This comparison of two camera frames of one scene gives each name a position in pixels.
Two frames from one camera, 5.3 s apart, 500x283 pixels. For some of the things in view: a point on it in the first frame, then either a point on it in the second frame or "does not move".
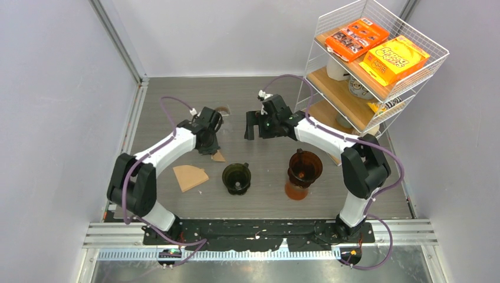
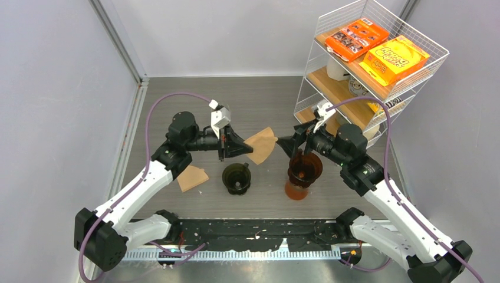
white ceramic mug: (336, 71) does not move
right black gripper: (256, 118) → (291, 144)
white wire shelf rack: (364, 67) does not move
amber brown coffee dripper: (304, 167) does not move
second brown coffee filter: (189, 176) does not move
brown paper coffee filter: (217, 157) → (262, 142)
